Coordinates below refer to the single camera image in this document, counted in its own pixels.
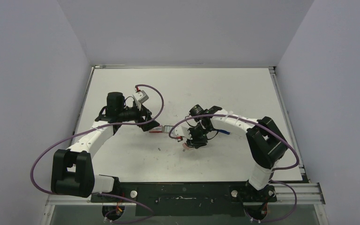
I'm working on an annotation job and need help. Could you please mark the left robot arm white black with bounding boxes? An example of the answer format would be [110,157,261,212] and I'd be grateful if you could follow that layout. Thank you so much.
[51,90,160,202]

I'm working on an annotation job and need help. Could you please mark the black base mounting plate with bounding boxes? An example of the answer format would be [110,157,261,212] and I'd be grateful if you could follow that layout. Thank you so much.
[90,181,277,217]

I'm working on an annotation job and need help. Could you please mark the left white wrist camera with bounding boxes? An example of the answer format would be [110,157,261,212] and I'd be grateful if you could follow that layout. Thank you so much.
[132,90,149,110]

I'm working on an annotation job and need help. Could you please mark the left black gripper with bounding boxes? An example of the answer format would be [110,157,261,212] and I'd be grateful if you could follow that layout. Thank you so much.
[119,101,159,131]

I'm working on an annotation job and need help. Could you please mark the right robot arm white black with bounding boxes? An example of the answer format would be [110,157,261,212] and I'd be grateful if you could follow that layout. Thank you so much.
[185,105,288,201]

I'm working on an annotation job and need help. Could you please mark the aluminium frame rail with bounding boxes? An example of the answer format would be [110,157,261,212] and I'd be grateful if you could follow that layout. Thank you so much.
[47,182,325,205]

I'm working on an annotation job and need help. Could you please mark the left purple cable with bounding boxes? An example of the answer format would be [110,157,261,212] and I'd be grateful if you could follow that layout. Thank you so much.
[30,83,165,225]

